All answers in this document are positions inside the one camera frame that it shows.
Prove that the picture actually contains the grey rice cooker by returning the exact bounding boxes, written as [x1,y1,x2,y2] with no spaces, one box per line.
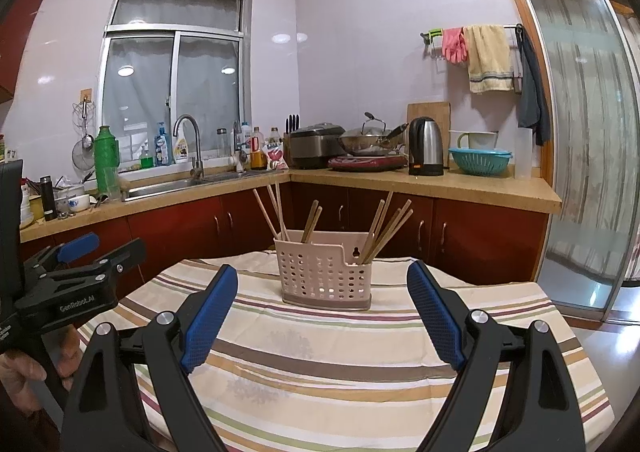
[289,122,347,169]

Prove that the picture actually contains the steel sink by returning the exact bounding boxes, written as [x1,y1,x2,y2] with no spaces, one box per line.
[120,173,253,203]

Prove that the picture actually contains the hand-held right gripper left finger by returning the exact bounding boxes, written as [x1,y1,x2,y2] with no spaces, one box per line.
[60,263,239,452]

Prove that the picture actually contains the striped tablecloth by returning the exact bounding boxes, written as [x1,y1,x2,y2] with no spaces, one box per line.
[75,249,616,452]

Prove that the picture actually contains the metal towel rail rack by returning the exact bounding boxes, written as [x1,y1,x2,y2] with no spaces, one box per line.
[420,24,525,93]

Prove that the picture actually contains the steel electric kettle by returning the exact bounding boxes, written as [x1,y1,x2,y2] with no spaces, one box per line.
[407,116,446,176]

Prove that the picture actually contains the steel wok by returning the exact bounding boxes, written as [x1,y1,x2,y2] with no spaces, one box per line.
[339,123,410,156]

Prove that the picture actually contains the knife block with black knives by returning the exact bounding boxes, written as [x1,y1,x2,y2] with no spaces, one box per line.
[282,115,301,168]

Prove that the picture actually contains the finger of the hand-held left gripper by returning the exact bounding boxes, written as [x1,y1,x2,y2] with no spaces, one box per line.
[42,237,147,290]
[22,231,100,283]

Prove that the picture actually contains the sliding glass door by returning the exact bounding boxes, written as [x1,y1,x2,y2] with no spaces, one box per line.
[495,0,640,328]

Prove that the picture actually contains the hanging metal strainer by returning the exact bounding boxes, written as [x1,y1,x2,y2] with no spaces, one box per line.
[71,100,97,173]

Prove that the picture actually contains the striped curtain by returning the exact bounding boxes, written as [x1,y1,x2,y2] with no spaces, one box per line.
[595,7,640,283]

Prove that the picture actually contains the green plastic thermos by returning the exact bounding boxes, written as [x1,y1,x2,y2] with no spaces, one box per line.
[94,125,122,200]

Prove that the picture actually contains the white basin with green handle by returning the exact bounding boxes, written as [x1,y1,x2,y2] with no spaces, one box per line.
[449,129,499,150]

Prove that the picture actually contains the glass wok lid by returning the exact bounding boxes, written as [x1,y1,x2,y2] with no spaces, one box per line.
[345,112,388,138]

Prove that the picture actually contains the blue and white porcelain bowl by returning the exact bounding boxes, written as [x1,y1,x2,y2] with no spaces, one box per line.
[55,192,92,213]

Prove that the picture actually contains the steel kitchen faucet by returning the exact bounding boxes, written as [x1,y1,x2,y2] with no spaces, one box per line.
[172,115,206,180]

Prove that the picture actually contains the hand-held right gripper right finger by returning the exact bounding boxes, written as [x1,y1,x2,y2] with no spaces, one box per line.
[406,259,587,452]

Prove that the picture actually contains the translucent plastic pitcher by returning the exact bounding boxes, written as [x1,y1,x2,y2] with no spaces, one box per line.
[514,127,533,179]

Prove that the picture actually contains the pink perforated utensil holder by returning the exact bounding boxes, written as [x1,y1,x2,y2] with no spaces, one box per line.
[273,228,373,310]

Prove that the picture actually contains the pink rubber gloves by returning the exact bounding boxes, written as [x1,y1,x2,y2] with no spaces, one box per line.
[441,27,468,64]

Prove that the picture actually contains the red snack bag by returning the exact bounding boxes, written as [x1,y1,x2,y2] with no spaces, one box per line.
[265,142,291,170]

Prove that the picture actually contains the dark grey cloth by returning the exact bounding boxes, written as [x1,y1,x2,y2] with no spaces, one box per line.
[515,25,552,146]

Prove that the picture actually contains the wooden cutting board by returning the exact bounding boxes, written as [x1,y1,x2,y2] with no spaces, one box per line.
[406,101,452,168]

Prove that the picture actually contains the black flask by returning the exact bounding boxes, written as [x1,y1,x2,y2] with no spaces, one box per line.
[39,175,57,222]

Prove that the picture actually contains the teal plastic colander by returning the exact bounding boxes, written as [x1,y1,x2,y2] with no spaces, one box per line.
[447,147,513,177]

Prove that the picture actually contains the bunch of wooden chopsticks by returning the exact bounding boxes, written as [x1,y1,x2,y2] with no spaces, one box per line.
[252,182,414,265]

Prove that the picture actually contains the person's left hand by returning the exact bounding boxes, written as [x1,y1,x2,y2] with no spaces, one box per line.
[0,325,83,415]

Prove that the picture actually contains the yellow towel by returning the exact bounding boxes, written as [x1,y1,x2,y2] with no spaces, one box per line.
[462,24,515,94]

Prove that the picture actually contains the red induction cooker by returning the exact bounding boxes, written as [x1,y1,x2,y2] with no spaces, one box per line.
[327,155,408,172]

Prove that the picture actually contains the white spray bottle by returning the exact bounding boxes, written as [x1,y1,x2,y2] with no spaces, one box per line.
[172,125,190,163]

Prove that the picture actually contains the blue dish soap bottle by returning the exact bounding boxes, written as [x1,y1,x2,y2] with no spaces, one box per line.
[154,121,170,167]

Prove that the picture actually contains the red base cabinets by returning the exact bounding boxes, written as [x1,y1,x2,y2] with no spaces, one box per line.
[20,179,551,288]

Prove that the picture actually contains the sliding kitchen window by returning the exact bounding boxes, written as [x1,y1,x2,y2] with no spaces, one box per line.
[97,0,253,165]

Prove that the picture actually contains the beige kitchen countertop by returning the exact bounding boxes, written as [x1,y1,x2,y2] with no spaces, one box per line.
[20,165,563,243]

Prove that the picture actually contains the amber oil bottle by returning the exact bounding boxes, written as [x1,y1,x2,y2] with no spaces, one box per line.
[250,127,268,169]

